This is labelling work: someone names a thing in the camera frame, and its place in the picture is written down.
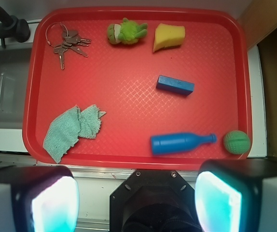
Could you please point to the yellow sponge piece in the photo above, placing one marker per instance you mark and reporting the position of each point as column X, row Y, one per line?
column 167, row 36

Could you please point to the green plush toy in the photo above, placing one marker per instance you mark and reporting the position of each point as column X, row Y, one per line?
column 128, row 32

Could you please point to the blue rectangular block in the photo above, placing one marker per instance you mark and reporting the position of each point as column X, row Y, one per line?
column 174, row 85

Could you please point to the grey sink basin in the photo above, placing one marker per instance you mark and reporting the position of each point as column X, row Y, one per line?
column 14, row 67

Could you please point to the black faucet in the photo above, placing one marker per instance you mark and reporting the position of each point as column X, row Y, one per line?
column 12, row 27

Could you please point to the bunch of metal keys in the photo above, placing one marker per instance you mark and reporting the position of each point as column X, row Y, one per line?
column 71, row 41

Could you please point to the green textured ball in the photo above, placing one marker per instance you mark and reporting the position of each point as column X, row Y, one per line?
column 236, row 142

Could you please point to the light blue-green cloth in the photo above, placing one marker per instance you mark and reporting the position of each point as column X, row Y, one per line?
column 66, row 130

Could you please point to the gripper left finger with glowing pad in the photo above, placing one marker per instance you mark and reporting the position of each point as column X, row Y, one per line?
column 38, row 199

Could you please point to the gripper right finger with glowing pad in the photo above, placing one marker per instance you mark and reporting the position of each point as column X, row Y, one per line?
column 237, row 195

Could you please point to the blue plastic bottle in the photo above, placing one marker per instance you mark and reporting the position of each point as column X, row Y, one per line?
column 179, row 142

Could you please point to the red plastic tray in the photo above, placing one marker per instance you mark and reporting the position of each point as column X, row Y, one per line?
column 121, row 80

